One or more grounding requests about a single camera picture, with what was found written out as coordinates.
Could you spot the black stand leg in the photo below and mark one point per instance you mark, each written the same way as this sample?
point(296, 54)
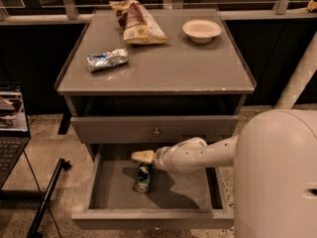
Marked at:
point(33, 232)

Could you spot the grey drawer cabinet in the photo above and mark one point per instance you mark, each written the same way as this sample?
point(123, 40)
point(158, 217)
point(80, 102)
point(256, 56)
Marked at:
point(179, 78)

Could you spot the brown white chip bag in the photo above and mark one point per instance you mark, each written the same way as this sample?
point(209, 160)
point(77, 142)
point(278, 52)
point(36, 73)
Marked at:
point(138, 24)

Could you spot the open grey middle drawer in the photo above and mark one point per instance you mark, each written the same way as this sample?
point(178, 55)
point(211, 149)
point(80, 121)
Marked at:
point(174, 201)

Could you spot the yellow object on ledge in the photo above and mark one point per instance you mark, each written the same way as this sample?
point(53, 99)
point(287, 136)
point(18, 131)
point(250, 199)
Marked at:
point(311, 6)

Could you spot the green soda can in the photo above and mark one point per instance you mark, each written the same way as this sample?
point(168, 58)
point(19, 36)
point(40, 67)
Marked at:
point(143, 179)

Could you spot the metal window railing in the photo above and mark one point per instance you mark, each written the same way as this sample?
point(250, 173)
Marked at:
point(69, 0)

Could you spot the white diagonal pillar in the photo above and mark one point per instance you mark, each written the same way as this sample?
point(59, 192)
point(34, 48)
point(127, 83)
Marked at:
point(300, 77)

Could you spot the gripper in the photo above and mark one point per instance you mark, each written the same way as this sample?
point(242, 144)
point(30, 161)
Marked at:
point(160, 159)

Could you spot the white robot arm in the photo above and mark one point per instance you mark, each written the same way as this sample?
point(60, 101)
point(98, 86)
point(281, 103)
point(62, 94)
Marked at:
point(275, 172)

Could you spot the black laptop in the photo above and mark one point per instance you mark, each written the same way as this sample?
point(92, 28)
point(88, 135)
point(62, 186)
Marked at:
point(14, 127)

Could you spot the white paper bowl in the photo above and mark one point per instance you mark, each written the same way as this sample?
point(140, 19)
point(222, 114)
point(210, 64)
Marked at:
point(201, 31)

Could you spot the grey top drawer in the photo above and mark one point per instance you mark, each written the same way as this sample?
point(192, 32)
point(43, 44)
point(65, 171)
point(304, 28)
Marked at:
point(152, 129)

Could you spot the crushed blue silver can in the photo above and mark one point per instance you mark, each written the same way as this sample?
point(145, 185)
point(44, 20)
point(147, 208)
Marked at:
point(107, 60)

